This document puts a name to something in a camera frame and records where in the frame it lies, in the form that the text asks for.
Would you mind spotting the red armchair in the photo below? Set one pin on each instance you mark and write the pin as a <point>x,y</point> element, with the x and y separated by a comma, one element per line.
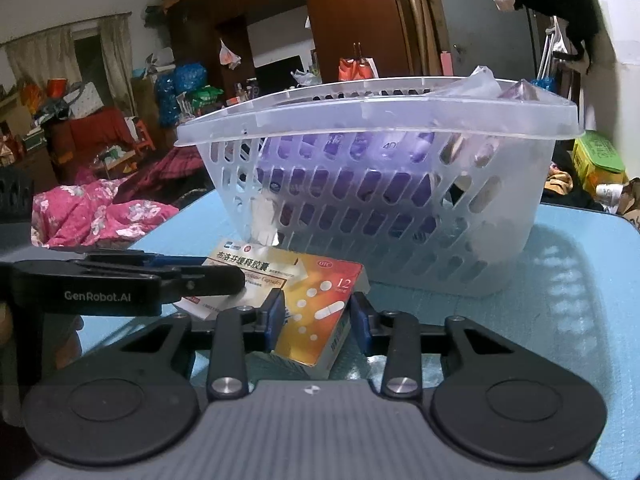
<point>95,130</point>

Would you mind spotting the wooden planks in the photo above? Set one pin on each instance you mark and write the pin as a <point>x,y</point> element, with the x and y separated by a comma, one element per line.
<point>425,20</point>

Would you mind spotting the white plastic basket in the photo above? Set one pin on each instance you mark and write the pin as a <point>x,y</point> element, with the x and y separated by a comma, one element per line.
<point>500,240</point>

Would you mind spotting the black monitor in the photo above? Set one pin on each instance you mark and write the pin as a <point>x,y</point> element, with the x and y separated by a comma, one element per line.
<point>275,77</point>

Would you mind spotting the crumpled white plastic bag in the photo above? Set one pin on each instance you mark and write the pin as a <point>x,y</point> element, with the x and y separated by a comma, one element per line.
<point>307,78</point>

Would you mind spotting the pink floral blanket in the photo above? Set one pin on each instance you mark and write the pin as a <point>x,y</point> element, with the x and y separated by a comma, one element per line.
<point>90,210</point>

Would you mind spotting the orange white plastic bag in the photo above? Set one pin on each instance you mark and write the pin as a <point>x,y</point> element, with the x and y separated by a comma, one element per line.
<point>355,70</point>

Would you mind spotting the white hanging plastic bag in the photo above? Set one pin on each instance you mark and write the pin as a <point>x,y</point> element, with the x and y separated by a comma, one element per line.
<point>230,55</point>

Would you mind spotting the orange medicine box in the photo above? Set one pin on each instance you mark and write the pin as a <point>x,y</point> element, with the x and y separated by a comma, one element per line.
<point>320,310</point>

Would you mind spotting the beige curtain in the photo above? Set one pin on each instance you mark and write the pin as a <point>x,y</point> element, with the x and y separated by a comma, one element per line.
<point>117,60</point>
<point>40,57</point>

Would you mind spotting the yellow cloth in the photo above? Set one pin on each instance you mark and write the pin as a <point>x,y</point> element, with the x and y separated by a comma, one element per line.
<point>557,182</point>

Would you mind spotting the white medicine box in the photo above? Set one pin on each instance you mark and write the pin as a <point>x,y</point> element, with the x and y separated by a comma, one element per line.
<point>260,260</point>

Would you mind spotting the brown wooden wardrobe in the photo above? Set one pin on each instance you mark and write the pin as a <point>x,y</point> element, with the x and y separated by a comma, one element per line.
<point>350,10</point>

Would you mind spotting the metal crutches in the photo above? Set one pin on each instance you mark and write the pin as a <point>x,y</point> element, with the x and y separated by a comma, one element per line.
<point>546,50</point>

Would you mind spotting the orange plastic stool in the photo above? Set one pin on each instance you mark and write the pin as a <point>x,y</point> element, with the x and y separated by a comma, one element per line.
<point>142,135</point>

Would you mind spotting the blue plastic bags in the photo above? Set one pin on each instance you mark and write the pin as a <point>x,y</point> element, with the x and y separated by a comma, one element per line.
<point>180,80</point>

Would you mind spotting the purple tissue pack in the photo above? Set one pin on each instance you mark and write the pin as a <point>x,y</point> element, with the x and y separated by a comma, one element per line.
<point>385,187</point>

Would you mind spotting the red plaid clothes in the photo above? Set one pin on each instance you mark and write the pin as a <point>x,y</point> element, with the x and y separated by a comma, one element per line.
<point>170,175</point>

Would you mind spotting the green plastic bag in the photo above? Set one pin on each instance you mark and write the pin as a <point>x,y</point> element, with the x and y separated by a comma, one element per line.
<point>205,95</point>

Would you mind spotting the grey metal door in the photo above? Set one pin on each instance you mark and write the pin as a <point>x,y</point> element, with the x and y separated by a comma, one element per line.
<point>480,20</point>

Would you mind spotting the brown paper bag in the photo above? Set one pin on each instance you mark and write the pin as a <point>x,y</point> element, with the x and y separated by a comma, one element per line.
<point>630,205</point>

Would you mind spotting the black plastic crate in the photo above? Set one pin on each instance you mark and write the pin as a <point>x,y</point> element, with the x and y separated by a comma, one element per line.
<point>15,195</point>

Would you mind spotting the red bucket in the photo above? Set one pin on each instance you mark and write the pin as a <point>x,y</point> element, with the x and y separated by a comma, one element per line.
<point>57,87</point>

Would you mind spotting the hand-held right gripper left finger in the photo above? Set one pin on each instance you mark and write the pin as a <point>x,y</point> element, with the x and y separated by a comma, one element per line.
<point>277,315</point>

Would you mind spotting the green box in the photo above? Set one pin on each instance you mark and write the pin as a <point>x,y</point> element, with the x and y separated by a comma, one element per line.
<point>600,155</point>

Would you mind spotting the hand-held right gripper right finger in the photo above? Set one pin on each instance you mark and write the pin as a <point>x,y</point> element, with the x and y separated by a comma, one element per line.
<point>359,327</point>

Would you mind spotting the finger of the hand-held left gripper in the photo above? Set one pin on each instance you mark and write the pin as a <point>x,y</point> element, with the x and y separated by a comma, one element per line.
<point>175,261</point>
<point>210,282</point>

